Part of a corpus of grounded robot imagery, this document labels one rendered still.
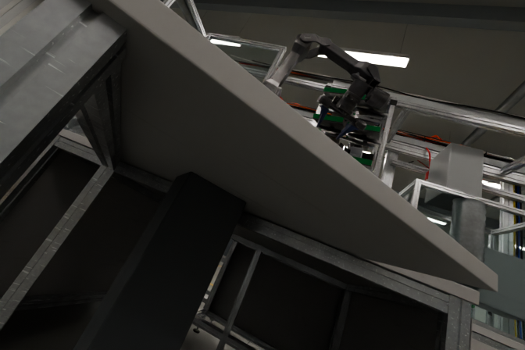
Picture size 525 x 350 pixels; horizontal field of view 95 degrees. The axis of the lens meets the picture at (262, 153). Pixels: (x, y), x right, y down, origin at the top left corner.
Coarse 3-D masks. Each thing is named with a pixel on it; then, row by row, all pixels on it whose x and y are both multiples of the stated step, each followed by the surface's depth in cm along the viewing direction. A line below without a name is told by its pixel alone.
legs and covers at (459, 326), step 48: (48, 192) 104; (144, 192) 153; (0, 240) 93; (96, 240) 135; (240, 240) 200; (288, 240) 68; (0, 288) 98; (48, 288) 118; (96, 288) 146; (384, 288) 101; (432, 288) 59; (336, 336) 163; (384, 336) 98; (432, 336) 68
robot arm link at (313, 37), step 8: (304, 40) 82; (312, 40) 82; (320, 40) 85; (328, 40) 86; (312, 48) 90; (320, 48) 87; (328, 48) 85; (336, 48) 85; (312, 56) 89; (328, 56) 87; (336, 56) 85; (344, 56) 84; (352, 56) 85; (344, 64) 85; (352, 64) 83; (360, 64) 83; (368, 64) 83; (352, 72) 85; (360, 72) 82; (368, 72) 81; (368, 80) 83
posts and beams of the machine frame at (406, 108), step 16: (288, 80) 197; (304, 80) 195; (400, 112) 185; (416, 112) 173; (432, 112) 167; (448, 112) 165; (496, 128) 157; (512, 128) 154; (400, 144) 214; (400, 160) 206; (496, 176) 191; (512, 176) 189; (496, 192) 185; (512, 192) 184
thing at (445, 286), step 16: (80, 144) 94; (160, 192) 142; (256, 240) 164; (272, 240) 119; (288, 256) 178; (304, 256) 127; (336, 272) 130; (400, 272) 60; (416, 272) 60; (448, 288) 58; (464, 288) 57
